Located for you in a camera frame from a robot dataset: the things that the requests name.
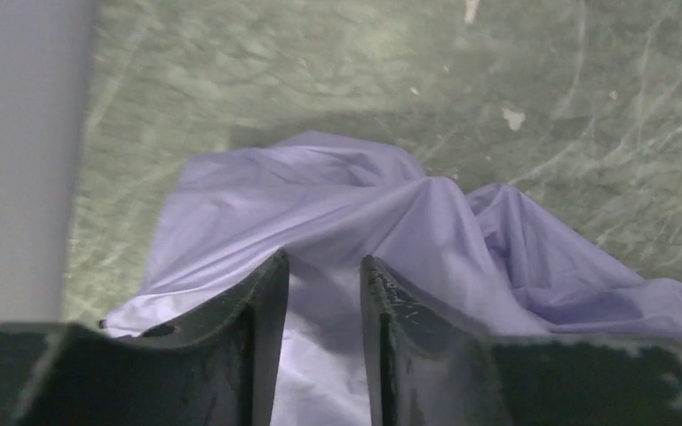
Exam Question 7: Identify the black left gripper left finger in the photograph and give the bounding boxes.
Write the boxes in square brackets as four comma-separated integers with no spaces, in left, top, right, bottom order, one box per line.
[0,252,289,425]

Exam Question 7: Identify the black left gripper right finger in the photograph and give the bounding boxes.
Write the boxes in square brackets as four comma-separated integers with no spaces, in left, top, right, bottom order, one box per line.
[361,256,682,425]

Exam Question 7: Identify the lilac and black folding umbrella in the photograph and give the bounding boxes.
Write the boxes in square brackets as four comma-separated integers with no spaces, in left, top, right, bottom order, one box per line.
[106,131,682,425]

